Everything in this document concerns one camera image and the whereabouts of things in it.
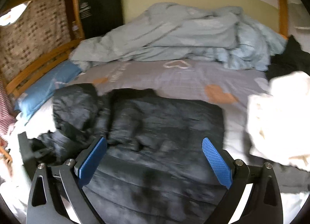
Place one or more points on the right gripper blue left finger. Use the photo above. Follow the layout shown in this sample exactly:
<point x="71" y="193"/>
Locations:
<point x="45" y="204"/>

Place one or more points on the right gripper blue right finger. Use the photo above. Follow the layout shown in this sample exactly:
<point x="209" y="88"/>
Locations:
<point x="252" y="196"/>

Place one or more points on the cream white hoodie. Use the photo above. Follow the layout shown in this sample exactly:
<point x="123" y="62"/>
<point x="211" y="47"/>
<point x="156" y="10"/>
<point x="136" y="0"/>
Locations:
<point x="278" y="121"/>

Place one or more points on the black puffer jacket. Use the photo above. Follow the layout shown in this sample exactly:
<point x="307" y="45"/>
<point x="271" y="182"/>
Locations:
<point x="154" y="170"/>

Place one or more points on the dark grey garment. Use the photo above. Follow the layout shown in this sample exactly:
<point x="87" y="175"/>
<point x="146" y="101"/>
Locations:
<point x="291" y="180"/>

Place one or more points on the red checkered cloth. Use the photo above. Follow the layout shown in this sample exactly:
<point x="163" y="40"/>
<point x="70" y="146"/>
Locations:
<point x="7" y="119"/>

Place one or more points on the blue pillow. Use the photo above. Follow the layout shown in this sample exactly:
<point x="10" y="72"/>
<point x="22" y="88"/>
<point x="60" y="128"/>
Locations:
<point x="43" y="89"/>

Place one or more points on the black garment pile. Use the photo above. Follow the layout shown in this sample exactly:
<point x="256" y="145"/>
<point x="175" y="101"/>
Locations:
<point x="292" y="59"/>

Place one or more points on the checkered patterned curtain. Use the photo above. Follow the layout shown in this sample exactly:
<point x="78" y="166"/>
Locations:
<point x="42" y="27"/>

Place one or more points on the light blue rumpled duvet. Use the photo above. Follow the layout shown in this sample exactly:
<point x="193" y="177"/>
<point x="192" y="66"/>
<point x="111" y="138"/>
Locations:
<point x="170" y="31"/>

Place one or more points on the black hanging bag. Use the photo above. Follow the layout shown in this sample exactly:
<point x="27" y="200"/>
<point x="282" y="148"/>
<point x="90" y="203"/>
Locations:
<point x="98" y="17"/>

